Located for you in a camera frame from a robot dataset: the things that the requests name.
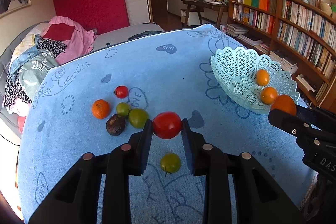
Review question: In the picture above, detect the round textured orange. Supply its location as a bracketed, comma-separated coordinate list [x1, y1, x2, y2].
[270, 94, 297, 116]

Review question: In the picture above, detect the large oval orange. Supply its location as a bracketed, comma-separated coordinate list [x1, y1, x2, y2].
[260, 87, 278, 105]

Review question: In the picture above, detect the small oval orange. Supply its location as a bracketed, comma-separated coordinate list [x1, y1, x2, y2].
[256, 69, 269, 86]

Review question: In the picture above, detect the dark brown avocado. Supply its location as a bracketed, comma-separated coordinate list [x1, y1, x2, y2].
[106, 114, 126, 136]

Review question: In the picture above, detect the small mandarin orange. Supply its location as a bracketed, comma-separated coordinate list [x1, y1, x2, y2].
[91, 99, 110, 119]

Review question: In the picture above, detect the large green tomato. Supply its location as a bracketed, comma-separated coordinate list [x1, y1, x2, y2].
[128, 109, 149, 128]

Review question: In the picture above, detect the small green tomato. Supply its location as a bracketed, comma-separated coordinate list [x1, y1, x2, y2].
[116, 102, 131, 117]

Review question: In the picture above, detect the small red tomato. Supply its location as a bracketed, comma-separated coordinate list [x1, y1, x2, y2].
[114, 85, 129, 98]

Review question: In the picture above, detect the light blue lace basket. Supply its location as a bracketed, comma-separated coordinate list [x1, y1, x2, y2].
[210, 47, 299, 114]

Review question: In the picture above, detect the wooden bookshelf with books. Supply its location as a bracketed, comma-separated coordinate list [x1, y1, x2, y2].
[228, 0, 335, 112]

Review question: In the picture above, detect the dark wooden desk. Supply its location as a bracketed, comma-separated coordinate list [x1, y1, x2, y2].
[180, 0, 228, 30]

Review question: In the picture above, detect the pile of clothes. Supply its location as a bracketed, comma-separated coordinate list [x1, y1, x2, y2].
[1, 16, 96, 117]

